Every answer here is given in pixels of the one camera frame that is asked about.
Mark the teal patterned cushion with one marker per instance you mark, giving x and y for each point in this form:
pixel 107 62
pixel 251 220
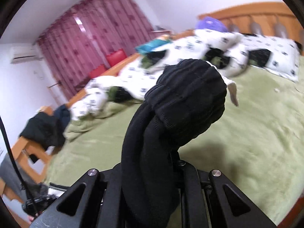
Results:
pixel 152 45

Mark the purple plush toy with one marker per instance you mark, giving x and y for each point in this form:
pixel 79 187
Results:
pixel 210 23

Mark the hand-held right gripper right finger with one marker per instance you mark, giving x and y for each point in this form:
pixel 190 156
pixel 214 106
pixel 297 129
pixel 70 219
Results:
pixel 188 185

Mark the black pants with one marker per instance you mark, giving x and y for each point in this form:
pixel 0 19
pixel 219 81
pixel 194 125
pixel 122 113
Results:
pixel 180 104

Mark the white floral pillow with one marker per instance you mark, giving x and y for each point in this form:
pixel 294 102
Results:
pixel 277 49

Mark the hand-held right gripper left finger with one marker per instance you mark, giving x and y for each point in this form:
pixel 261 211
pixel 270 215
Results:
pixel 112 185

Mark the white floral duvet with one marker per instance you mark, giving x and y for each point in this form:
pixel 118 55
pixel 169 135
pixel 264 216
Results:
pixel 190 45

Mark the green fleece blanket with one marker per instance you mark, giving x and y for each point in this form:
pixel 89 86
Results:
pixel 95 121

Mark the black jacket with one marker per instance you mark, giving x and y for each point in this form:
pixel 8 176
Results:
pixel 40 128

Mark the wooden bed frame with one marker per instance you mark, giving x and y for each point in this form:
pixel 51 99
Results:
pixel 261 11

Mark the maroon patterned curtain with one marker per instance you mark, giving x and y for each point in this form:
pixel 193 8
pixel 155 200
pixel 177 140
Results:
pixel 95 35

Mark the navy garment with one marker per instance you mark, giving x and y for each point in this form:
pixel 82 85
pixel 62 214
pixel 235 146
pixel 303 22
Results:
pixel 63 114

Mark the red chair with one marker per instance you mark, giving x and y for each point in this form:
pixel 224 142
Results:
pixel 116 58
pixel 98 71

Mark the white air conditioner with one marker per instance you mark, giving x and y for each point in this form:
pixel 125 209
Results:
pixel 23 54

